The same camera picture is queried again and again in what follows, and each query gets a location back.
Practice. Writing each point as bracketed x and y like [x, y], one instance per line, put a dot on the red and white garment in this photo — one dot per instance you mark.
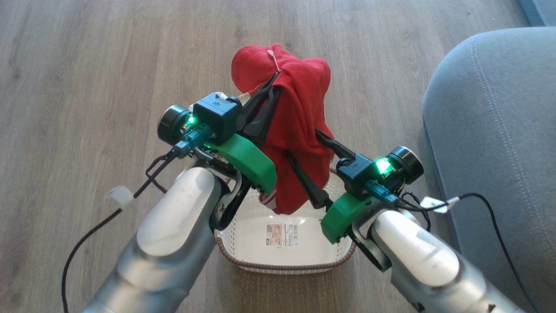
[299, 113]

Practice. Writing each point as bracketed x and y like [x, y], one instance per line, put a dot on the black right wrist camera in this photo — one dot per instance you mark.
[378, 171]

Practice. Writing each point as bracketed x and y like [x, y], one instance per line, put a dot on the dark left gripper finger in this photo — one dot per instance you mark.
[260, 91]
[265, 115]

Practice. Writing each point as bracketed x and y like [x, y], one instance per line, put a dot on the paper label sticker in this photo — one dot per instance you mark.
[282, 235]

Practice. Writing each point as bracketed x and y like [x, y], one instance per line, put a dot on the grey fabric sofa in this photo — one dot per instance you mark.
[499, 130]

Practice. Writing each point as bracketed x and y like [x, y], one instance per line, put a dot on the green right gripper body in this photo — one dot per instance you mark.
[345, 215]

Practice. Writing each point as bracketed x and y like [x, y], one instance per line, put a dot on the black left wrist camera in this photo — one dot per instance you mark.
[213, 115]

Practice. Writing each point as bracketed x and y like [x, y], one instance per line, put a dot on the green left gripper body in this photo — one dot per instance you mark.
[247, 161]

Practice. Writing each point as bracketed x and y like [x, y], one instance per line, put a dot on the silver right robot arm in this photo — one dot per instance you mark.
[425, 265]

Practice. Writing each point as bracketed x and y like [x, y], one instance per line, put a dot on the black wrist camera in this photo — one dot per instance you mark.
[213, 115]
[378, 171]

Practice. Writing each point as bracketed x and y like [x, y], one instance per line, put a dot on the white brown-rimmed laundry basket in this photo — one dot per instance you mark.
[260, 256]

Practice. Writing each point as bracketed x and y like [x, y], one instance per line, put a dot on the blue-grey furniture piece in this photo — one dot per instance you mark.
[541, 11]

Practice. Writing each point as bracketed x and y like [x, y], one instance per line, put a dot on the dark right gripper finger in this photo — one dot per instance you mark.
[336, 148]
[310, 184]

